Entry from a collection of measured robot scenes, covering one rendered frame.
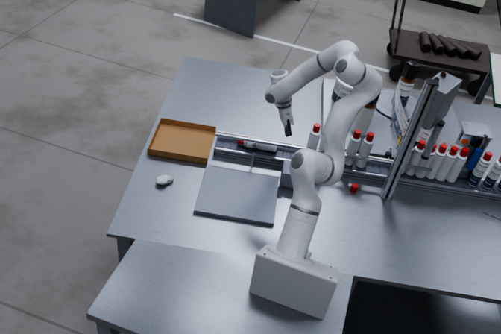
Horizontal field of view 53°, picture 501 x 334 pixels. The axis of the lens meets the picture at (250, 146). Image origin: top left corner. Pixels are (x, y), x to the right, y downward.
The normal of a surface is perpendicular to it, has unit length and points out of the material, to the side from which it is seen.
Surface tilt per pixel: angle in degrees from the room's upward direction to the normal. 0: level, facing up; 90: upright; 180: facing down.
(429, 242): 0
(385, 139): 0
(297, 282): 90
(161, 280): 0
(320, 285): 90
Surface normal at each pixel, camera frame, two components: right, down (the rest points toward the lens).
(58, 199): 0.12, -0.76
